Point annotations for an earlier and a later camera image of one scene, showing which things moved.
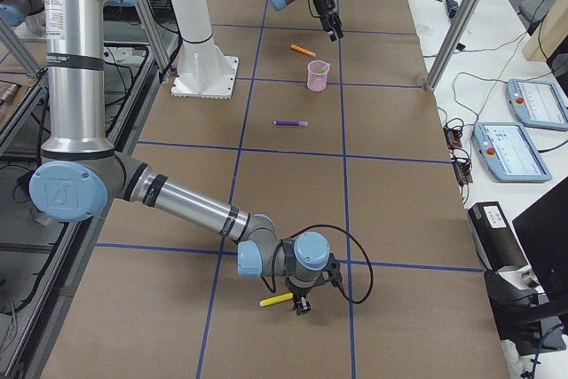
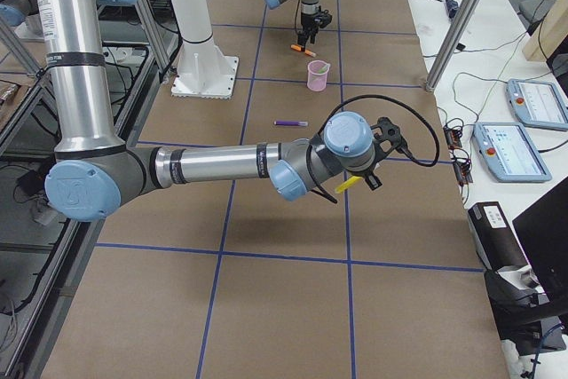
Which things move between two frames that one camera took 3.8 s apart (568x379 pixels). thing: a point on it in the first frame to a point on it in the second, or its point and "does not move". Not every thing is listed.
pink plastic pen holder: x=318 y=71 does not move
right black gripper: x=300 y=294 to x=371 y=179
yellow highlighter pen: x=276 y=299 to x=347 y=183
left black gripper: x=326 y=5 to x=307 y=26
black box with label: x=496 y=237 does not move
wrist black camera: x=335 y=273 to x=386 y=130
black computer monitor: x=542 y=229 does not move
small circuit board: x=453 y=138 does not move
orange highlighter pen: x=313 y=54 does not move
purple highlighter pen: x=290 y=123 does not move
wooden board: x=551 y=35 does not move
